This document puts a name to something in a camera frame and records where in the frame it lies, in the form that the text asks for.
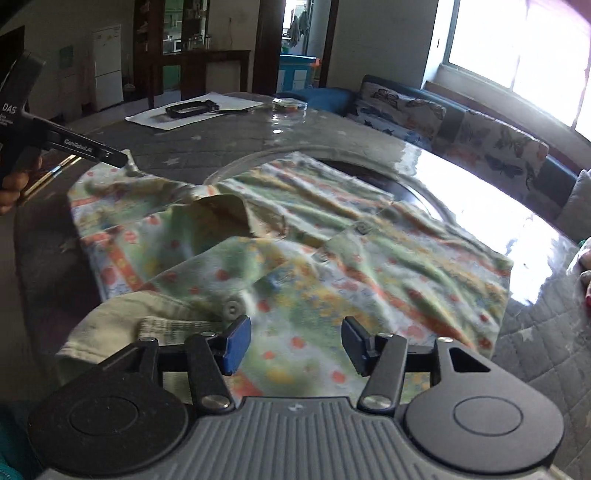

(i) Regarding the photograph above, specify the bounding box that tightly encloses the green floral children's shirt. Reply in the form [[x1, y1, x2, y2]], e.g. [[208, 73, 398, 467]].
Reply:
[[56, 153, 512, 399]]

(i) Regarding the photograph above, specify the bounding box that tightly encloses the pile of pale clothes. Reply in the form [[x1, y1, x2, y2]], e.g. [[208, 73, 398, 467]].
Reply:
[[567, 238, 591, 317]]

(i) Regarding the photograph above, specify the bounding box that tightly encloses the person's left hand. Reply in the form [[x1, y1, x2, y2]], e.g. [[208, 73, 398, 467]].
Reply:
[[0, 156, 42, 216]]

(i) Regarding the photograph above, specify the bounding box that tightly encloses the chopsticks pair on table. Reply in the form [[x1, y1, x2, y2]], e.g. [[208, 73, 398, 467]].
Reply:
[[20, 155, 81, 202]]

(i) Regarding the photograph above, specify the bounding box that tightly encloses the white refrigerator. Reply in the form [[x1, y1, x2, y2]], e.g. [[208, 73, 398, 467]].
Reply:
[[91, 25, 123, 111]]

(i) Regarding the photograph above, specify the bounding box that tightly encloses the white paper sheet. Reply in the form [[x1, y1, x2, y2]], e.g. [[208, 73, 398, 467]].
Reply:
[[125, 93, 263, 131]]

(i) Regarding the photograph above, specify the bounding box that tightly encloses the dark wooden display cabinet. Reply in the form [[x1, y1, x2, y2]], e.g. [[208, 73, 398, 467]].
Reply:
[[133, 0, 209, 107]]

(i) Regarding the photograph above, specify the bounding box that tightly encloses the dark wooden side table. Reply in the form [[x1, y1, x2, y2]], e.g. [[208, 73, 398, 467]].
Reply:
[[146, 49, 250, 109]]

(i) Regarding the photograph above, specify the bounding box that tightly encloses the clear plastic small box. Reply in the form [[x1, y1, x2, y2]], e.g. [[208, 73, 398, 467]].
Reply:
[[271, 97, 308, 114]]

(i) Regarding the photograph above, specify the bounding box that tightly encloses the left butterfly print cushion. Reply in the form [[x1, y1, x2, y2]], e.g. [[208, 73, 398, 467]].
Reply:
[[348, 82, 447, 151]]

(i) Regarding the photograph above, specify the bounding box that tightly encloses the butterfly print cushion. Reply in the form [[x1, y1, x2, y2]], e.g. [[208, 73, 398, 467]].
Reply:
[[348, 82, 447, 151], [444, 110, 549, 202]]

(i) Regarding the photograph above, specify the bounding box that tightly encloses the blue sofa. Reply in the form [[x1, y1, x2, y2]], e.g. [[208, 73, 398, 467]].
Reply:
[[276, 75, 590, 242]]

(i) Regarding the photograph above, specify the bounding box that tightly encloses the grey plain pillow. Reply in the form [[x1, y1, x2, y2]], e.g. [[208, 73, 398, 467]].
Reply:
[[556, 170, 591, 243]]

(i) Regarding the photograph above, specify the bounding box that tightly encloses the right butterfly print cushion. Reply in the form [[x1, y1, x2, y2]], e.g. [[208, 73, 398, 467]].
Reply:
[[444, 110, 549, 202]]

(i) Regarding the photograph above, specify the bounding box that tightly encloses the blue cabinet in hallway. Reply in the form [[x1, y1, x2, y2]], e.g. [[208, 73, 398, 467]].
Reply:
[[276, 54, 320, 92]]

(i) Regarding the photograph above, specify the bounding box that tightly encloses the black rectangular frame tool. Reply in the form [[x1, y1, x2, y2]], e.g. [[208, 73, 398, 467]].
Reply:
[[165, 100, 219, 119]]

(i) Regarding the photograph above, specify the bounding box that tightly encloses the window with frame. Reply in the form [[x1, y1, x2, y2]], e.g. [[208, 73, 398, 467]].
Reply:
[[426, 1, 590, 144]]

